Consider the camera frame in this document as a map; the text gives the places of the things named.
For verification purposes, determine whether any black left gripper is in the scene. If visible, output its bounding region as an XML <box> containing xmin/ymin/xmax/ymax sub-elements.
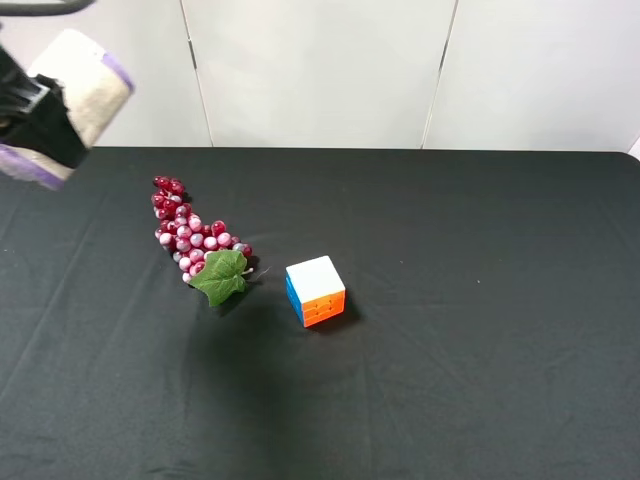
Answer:
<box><xmin>1</xmin><ymin>48</ymin><xmax>88</xmax><ymax>169</ymax></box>

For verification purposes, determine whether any purple trash bag roll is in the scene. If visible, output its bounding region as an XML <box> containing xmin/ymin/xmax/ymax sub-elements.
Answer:
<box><xmin>1</xmin><ymin>29</ymin><xmax>134</xmax><ymax>190</ymax></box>

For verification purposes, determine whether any red artificial grape bunch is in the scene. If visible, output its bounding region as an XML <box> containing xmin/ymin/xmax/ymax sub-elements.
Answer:
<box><xmin>151</xmin><ymin>176</ymin><xmax>259</xmax><ymax>307</ymax></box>

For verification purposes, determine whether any colourful puzzle cube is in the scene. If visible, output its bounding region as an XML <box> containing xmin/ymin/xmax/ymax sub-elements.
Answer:
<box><xmin>285</xmin><ymin>255</ymin><xmax>346</xmax><ymax>328</ymax></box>

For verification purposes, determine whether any black tablecloth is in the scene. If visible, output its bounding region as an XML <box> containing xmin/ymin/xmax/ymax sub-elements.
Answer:
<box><xmin>1</xmin><ymin>148</ymin><xmax>639</xmax><ymax>479</ymax></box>

